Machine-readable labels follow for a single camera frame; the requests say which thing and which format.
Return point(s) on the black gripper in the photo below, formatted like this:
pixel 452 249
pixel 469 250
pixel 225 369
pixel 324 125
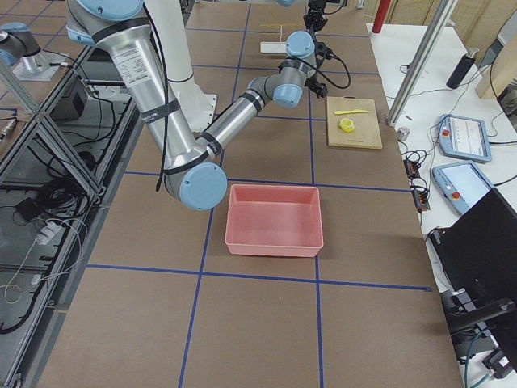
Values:
pixel 319 87
pixel 314 21

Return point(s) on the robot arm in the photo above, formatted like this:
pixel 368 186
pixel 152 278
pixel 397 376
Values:
pixel 145 39

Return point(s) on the yellow plastic knife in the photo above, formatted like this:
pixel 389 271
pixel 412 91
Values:
pixel 351 111

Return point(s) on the yellow lemon slices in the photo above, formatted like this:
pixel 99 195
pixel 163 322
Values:
pixel 346 125

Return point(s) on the wooden cutting board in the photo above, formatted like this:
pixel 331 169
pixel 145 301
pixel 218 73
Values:
pixel 367 130

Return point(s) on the red cylinder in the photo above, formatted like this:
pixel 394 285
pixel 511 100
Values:
pixel 381 13

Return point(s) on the black bottle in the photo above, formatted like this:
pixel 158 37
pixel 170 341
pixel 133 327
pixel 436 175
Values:
pixel 462 68

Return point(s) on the pink plastic bin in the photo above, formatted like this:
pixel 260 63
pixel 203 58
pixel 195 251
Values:
pixel 274 220

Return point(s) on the far teach pendant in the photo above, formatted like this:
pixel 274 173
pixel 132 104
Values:
pixel 465 138

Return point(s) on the teach pendant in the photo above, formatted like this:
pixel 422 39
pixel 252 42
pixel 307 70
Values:
pixel 463 184
pixel 465 138

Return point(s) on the near teach pendant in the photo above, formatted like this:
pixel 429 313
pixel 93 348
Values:
pixel 463 184

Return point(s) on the black monitor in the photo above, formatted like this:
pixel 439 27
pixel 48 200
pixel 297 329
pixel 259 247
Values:
pixel 478 252

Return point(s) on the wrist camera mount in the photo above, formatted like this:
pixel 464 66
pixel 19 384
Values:
pixel 322 53

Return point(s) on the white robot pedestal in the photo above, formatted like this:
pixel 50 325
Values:
pixel 198 107

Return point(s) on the aluminium frame post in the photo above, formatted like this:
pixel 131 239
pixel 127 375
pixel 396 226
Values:
pixel 424 50

